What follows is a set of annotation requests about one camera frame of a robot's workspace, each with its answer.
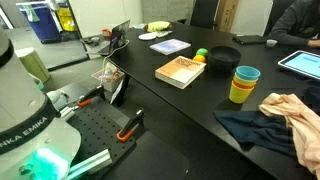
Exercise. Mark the small grey cup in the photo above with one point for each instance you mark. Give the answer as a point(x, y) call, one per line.
point(271, 43)

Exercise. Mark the silver laptop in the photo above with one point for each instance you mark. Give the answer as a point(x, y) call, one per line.
point(118, 35)

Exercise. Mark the light green plastic cup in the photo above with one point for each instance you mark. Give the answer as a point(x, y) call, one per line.
point(245, 82)

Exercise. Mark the wooden block board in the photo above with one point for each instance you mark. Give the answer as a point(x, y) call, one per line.
point(180, 71)

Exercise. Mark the person in grey sweater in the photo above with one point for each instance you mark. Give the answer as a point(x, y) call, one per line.
point(293, 23)

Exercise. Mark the pink cloth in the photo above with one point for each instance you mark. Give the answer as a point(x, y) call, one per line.
point(300, 123)

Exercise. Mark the aluminium extrusion bar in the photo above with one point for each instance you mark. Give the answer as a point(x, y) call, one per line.
point(90, 163)

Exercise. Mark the black office chair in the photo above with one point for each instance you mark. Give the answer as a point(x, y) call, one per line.
point(203, 13)

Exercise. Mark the yellow cloth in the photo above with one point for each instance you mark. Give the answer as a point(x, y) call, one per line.
point(158, 26)

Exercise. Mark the black bowl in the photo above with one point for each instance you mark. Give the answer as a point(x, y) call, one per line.
point(223, 70)
point(223, 66)
point(224, 53)

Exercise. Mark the white plate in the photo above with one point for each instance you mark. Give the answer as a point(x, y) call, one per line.
point(147, 36)

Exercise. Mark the brown cardboard box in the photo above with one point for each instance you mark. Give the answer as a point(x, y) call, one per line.
point(226, 15)

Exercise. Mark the black tablet case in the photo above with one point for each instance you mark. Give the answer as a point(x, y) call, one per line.
point(249, 39)

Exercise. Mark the white napkin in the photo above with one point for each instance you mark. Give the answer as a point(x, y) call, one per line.
point(163, 33)

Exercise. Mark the toy orange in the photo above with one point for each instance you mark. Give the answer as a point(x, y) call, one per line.
point(199, 59)

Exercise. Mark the blue and white book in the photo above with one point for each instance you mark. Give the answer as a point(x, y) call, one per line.
point(170, 46)

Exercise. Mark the blue bin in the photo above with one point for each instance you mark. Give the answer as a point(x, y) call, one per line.
point(38, 20)

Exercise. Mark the silver metal cylinder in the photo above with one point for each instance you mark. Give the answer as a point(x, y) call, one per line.
point(68, 112)

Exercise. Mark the white framed tablet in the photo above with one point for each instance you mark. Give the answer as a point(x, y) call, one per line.
point(303, 63)

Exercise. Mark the navy blue cloth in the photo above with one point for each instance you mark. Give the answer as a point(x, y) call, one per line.
point(256, 130)

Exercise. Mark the orange plastic cup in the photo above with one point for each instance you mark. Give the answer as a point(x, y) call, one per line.
point(241, 86)

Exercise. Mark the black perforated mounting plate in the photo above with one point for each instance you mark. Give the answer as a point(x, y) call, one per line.
point(96, 130)

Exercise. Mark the pale green bin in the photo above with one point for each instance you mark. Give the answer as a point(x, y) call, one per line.
point(31, 63)

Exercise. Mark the clear snack box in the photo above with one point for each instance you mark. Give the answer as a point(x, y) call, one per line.
point(108, 78)

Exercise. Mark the yellow container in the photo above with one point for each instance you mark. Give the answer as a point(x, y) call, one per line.
point(66, 18)

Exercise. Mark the small red cup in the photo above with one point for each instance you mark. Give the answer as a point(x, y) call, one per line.
point(106, 32)

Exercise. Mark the blue plastic cup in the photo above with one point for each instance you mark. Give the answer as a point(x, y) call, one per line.
point(247, 71)

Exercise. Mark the yellow plastic cup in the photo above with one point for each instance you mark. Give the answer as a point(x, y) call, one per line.
point(239, 95)

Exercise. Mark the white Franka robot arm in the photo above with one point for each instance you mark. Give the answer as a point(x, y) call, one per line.
point(23, 100)

